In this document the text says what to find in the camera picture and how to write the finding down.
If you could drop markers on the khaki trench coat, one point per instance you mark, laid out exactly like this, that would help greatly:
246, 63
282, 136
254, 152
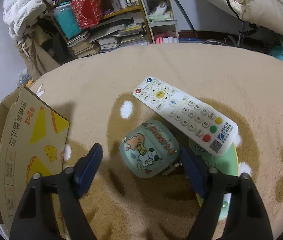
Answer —
37, 60

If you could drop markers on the stack of books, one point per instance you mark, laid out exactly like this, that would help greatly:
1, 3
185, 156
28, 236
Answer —
108, 36

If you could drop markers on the white puffy jacket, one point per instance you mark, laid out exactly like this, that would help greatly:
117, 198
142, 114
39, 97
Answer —
20, 15

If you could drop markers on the red patterned bag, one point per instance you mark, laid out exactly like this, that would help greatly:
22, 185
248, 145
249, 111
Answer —
87, 12

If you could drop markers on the teal plastic toy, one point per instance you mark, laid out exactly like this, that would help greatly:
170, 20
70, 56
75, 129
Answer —
277, 52

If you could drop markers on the wooden bookshelf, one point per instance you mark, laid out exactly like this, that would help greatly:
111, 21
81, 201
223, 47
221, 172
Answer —
111, 15

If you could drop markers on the green white striped remote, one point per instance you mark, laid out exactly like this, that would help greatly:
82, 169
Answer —
227, 164

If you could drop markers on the white metal cart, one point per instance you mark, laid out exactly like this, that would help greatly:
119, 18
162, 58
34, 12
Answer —
161, 21

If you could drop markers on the white TV remote control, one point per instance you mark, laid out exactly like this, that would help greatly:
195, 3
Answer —
203, 124

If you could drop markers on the teal storage bag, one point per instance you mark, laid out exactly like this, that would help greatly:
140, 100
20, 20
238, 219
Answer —
64, 16

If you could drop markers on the cardboard box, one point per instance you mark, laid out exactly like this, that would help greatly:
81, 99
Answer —
32, 140

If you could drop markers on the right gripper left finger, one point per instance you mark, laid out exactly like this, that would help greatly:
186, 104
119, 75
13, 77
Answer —
46, 196

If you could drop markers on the green cartoon earbuds case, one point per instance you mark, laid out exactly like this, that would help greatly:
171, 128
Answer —
149, 149

